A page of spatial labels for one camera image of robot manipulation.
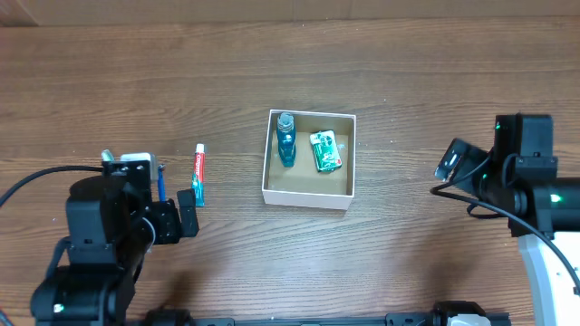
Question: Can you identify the teal Listerine mouthwash bottle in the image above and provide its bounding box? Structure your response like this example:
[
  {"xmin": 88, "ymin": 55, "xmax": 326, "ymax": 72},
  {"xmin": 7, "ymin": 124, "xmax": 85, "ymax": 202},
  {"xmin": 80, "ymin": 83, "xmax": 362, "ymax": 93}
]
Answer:
[{"xmin": 276, "ymin": 112, "xmax": 296, "ymax": 168}]

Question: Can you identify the green Dettol soap bar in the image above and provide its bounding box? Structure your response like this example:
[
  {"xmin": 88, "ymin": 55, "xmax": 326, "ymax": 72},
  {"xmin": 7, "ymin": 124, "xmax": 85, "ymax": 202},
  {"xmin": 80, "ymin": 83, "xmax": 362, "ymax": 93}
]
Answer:
[{"xmin": 309, "ymin": 130, "xmax": 343, "ymax": 172}]

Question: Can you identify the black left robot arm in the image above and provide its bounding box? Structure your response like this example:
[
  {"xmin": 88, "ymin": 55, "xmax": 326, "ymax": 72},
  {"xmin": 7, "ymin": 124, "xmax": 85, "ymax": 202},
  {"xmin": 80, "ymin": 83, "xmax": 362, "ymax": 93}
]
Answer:
[{"xmin": 31, "ymin": 176, "xmax": 199, "ymax": 325}]

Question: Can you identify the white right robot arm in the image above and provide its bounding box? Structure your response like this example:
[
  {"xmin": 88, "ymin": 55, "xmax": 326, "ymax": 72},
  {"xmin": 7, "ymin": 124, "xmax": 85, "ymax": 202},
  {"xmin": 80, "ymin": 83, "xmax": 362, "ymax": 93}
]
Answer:
[{"xmin": 431, "ymin": 135, "xmax": 579, "ymax": 325}]

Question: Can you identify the Colgate toothpaste tube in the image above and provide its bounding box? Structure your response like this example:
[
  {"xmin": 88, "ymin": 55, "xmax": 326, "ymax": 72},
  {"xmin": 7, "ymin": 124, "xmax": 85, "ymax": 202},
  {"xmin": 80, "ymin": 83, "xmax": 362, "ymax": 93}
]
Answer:
[{"xmin": 191, "ymin": 143, "xmax": 206, "ymax": 206}]

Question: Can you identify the blue disposable razor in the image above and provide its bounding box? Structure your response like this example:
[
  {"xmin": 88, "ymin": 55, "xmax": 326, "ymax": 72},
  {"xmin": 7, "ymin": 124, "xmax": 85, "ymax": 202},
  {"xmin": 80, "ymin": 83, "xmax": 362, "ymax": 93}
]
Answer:
[{"xmin": 157, "ymin": 164, "xmax": 167, "ymax": 202}]

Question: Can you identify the green toothbrush with cap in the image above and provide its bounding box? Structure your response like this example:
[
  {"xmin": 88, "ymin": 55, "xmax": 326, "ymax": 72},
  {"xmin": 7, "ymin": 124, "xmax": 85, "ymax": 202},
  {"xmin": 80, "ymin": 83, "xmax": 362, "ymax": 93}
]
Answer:
[{"xmin": 101, "ymin": 149, "xmax": 114, "ymax": 162}]

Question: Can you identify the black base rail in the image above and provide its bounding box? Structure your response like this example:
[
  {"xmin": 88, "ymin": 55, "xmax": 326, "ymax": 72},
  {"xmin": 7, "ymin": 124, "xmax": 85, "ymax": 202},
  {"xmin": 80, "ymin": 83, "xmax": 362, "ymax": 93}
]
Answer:
[{"xmin": 128, "ymin": 301, "xmax": 512, "ymax": 326}]

